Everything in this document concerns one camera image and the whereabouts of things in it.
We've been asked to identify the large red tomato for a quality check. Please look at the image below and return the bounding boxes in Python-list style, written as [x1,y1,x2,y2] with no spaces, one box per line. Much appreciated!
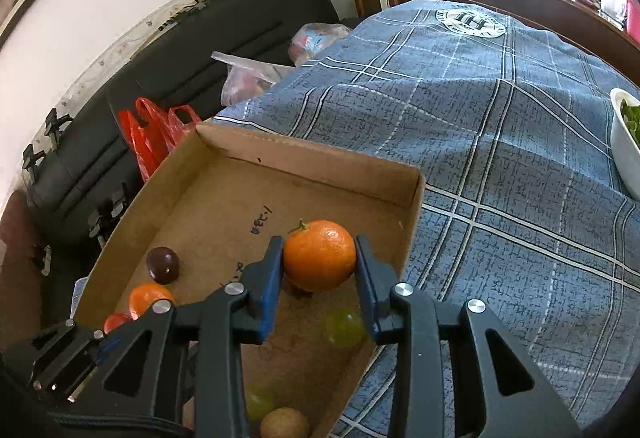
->
[103,312,131,334]

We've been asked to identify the green grape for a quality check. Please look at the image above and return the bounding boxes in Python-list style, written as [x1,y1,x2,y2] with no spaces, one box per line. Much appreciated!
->
[245,386,277,422]
[324,307,367,349]

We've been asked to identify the orange tangerine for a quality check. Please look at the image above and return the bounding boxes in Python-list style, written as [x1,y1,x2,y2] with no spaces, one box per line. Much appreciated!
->
[282,219,357,293]
[128,282,176,320]

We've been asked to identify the small dark grape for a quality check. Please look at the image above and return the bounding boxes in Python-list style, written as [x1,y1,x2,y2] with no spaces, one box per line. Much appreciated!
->
[145,246,180,285]

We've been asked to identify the brown longan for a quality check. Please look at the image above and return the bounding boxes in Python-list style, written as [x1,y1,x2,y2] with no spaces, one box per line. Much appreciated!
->
[260,408,310,438]

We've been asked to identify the red jujube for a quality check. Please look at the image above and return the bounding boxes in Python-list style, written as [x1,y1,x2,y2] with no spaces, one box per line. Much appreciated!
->
[283,279,314,299]

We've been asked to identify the brown cardboard tray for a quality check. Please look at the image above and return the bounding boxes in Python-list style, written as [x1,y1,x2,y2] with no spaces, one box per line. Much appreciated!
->
[75,123,424,437]

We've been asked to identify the black sofa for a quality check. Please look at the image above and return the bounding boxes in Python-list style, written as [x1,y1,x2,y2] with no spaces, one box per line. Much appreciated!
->
[22,0,362,249]

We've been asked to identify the clear plastic bag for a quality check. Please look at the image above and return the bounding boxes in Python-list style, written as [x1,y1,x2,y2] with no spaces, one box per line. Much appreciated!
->
[212,23,352,108]

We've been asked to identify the blue plaid tablecloth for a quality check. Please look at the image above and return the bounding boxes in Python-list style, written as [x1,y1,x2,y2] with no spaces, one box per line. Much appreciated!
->
[216,0,639,427]

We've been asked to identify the white bowl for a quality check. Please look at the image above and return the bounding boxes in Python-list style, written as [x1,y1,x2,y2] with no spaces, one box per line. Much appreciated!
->
[610,88,640,200]

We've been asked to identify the green leafy vegetables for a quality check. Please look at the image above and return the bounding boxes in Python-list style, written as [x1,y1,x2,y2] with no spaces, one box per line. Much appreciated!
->
[620,100,640,148]

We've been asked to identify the pink water bottle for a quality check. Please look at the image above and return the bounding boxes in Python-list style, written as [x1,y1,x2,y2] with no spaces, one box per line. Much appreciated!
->
[626,0,640,42]

